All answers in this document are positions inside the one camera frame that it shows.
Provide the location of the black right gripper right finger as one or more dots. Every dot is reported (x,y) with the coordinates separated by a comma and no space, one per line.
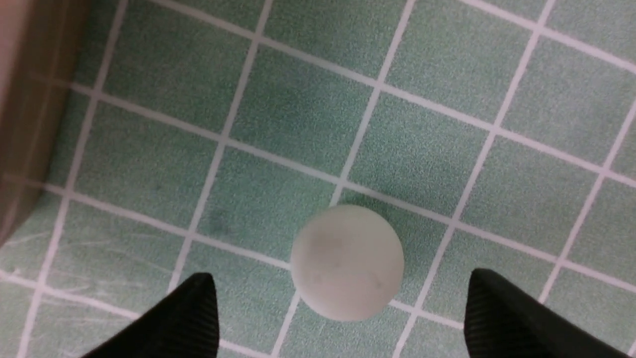
(503,321)

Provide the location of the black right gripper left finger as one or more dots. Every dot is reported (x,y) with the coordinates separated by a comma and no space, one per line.
(185,324)

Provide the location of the white ball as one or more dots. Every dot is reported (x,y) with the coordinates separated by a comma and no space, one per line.
(347,263)

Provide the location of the green checked tablecloth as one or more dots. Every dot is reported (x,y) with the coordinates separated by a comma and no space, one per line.
(203,134)

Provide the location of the brown plastic bin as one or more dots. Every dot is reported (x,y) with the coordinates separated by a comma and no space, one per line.
(40,41)

